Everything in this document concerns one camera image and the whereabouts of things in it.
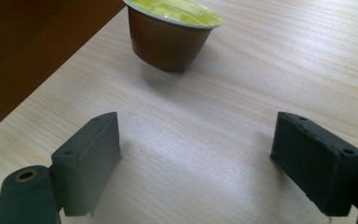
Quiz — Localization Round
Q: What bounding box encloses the brown capsule with yellow-green lid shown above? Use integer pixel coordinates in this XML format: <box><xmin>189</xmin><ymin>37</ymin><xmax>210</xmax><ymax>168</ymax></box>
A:
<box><xmin>122</xmin><ymin>0</ymin><xmax>224</xmax><ymax>73</ymax></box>

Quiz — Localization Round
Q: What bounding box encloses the brown wooden box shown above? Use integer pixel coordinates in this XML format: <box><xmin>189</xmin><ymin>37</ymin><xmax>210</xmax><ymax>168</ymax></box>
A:
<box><xmin>0</xmin><ymin>0</ymin><xmax>127</xmax><ymax>140</ymax></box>

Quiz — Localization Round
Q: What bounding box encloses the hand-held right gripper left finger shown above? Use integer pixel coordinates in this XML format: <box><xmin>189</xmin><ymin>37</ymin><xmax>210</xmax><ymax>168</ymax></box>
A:
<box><xmin>50</xmin><ymin>111</ymin><xmax>122</xmax><ymax>217</ymax></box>

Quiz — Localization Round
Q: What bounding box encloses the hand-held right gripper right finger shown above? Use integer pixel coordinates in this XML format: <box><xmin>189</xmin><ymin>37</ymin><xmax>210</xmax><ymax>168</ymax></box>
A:
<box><xmin>269</xmin><ymin>111</ymin><xmax>358</xmax><ymax>217</ymax></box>

